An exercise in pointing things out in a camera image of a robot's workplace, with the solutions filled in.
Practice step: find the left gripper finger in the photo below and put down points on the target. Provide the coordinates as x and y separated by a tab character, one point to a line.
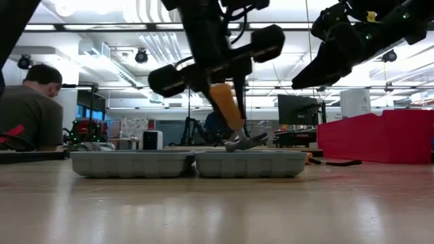
211	100
242	91

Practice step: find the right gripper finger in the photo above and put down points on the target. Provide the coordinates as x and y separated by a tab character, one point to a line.
322	82
329	62

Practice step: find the blue-grey plastic tool case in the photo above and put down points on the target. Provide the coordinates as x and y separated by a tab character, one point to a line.
135	166

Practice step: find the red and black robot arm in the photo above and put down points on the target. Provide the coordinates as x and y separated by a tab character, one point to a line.
13	132

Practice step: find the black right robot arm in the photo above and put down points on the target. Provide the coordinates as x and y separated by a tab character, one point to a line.
407	20

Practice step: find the person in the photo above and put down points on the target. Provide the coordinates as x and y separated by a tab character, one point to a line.
213	123
30	115

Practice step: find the black background robot arms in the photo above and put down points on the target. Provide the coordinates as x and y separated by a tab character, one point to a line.
190	130

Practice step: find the black computer monitor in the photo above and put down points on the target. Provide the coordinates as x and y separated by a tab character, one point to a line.
296	110

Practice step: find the white pillar box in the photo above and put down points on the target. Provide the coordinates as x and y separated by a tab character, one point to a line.
355	103

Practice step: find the dark equipment desk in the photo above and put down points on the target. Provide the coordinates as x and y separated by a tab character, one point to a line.
295	137

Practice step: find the white box with black front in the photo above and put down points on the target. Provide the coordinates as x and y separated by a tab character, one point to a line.
152	140

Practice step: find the red plastic bin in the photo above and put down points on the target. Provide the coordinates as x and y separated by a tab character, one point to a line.
373	139

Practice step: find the white patterned board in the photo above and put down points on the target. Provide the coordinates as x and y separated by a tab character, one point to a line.
134	127

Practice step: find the black ceiling camera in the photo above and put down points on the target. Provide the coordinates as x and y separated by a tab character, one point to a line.
141	56
390	56
24	62

